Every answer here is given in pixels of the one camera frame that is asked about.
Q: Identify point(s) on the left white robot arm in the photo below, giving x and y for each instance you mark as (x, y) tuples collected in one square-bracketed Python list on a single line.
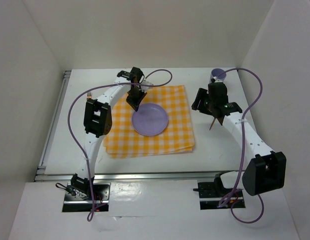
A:
[(98, 122)]

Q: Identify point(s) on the lilac cup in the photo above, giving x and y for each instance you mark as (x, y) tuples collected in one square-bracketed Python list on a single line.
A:
[(219, 73)]

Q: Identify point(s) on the aluminium left rail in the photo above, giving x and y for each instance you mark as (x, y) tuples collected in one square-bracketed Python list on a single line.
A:
[(53, 126)]

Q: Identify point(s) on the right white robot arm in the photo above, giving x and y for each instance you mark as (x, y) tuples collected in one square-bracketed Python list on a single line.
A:
[(265, 171)]

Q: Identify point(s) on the aluminium front rail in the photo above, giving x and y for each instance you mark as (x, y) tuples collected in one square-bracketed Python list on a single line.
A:
[(133, 176)]

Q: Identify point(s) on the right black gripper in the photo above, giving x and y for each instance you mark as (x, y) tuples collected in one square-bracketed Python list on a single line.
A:
[(202, 94)]

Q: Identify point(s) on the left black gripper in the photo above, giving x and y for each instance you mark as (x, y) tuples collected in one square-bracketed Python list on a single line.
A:
[(134, 103)]

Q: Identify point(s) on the copper fork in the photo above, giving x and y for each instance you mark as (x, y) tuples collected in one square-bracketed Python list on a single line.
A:
[(89, 95)]

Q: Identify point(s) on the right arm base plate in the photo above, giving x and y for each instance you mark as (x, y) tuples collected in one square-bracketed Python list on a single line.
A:
[(210, 193)]

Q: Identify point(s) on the lilac plate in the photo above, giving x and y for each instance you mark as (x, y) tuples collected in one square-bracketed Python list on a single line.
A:
[(150, 120)]

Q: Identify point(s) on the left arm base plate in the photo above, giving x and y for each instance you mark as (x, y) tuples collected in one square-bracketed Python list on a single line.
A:
[(76, 202)]

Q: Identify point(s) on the aluminium rail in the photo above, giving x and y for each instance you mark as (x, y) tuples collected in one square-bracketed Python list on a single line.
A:
[(53, 126), (133, 176)]

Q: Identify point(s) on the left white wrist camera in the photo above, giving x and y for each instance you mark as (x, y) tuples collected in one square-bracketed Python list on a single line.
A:
[(145, 85)]

